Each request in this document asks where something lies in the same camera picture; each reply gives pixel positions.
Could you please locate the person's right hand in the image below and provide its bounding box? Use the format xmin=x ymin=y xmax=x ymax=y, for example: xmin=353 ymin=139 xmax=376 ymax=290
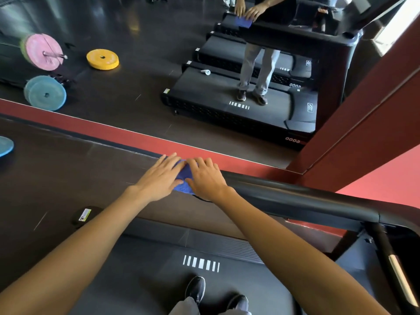
xmin=185 ymin=156 xmax=231 ymax=204

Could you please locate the person's left hand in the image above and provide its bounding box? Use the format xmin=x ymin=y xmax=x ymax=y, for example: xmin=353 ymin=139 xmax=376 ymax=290
xmin=126 ymin=153 xmax=188 ymax=204

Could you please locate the blue cleaning cloth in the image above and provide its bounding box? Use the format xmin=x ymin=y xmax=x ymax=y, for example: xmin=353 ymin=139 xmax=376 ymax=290
xmin=172 ymin=159 xmax=198 ymax=196

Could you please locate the person's left forearm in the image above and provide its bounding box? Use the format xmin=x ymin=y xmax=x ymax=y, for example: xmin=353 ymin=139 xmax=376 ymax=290
xmin=0 ymin=185 xmax=145 ymax=315

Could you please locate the person's right forearm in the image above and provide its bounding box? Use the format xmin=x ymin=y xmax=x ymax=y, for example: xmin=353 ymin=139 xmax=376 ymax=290
xmin=213 ymin=187 xmax=392 ymax=315

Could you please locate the black treadmill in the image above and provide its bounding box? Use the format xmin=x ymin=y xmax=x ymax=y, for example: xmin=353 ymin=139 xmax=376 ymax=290
xmin=67 ymin=170 xmax=420 ymax=315

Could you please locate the black left shoe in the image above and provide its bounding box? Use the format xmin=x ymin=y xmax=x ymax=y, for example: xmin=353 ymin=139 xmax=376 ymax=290
xmin=185 ymin=276 xmax=207 ymax=306

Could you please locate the black shoe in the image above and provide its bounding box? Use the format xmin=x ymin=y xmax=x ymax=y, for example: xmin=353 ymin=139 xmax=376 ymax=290
xmin=185 ymin=276 xmax=207 ymax=306
xmin=226 ymin=294 xmax=249 ymax=313

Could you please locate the yellow weight plate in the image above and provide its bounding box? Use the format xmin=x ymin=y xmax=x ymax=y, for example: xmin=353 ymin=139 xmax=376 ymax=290
xmin=86 ymin=49 xmax=120 ymax=71

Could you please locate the black right shoe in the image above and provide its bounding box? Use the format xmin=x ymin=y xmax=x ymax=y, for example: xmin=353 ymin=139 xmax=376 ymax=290
xmin=226 ymin=294 xmax=249 ymax=313

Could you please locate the pair of blue weight plates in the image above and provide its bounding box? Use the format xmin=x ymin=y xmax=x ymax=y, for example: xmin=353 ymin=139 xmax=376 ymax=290
xmin=23 ymin=75 xmax=67 ymax=112

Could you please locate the light blue weight plate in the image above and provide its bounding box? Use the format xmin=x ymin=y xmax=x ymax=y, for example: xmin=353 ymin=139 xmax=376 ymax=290
xmin=0 ymin=136 xmax=15 ymax=158

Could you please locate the pink weight plate on barbell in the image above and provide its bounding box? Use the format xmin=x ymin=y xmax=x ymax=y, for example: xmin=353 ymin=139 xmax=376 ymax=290
xmin=20 ymin=33 xmax=65 ymax=72

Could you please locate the large wall mirror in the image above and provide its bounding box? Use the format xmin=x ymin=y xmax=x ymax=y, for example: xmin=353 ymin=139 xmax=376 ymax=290
xmin=0 ymin=0 xmax=411 ymax=175

